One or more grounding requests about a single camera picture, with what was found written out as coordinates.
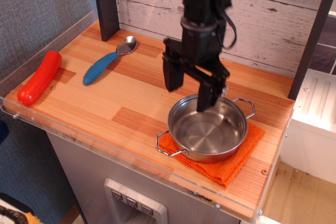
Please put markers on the grey toy fridge cabinet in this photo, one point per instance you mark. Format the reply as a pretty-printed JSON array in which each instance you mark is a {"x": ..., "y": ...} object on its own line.
[{"x": 86, "y": 172}]

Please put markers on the dark right shelf post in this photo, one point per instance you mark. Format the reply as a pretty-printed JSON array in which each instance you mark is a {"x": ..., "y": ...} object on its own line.
[{"x": 314, "y": 36}]

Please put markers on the dark shelf post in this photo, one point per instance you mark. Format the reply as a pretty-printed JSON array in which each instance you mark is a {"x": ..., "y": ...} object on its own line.
[
  {"x": 314, "y": 36},
  {"x": 108, "y": 18}
]

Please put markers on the stainless steel pot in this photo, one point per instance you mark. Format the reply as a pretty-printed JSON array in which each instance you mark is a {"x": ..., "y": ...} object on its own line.
[{"x": 210, "y": 136}]

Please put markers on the dark left shelf post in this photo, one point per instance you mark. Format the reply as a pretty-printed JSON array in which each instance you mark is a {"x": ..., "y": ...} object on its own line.
[{"x": 108, "y": 18}]

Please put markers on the clear acrylic edge guard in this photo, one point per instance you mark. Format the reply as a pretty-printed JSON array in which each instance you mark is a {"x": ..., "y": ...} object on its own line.
[{"x": 119, "y": 117}]

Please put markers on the orange folded cloth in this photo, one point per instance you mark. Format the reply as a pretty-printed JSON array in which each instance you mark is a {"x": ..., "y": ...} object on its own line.
[{"x": 223, "y": 172}]

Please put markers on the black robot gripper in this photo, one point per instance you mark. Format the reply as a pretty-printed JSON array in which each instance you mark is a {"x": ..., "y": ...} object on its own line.
[{"x": 197, "y": 55}]

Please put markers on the yellow object bottom left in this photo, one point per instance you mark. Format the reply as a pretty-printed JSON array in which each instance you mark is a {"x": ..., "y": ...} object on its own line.
[{"x": 31, "y": 219}]

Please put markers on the red plastic sausage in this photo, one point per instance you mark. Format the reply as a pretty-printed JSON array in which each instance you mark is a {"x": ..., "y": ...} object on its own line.
[{"x": 41, "y": 79}]

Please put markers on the white toy sink unit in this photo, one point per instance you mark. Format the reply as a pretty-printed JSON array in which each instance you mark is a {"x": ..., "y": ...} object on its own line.
[{"x": 309, "y": 145}]

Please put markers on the blue handled metal spoon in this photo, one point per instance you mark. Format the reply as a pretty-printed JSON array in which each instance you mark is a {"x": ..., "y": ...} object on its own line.
[{"x": 127, "y": 46}]

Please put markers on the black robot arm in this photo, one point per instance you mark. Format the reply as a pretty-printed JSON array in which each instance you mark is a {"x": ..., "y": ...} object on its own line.
[{"x": 206, "y": 13}]

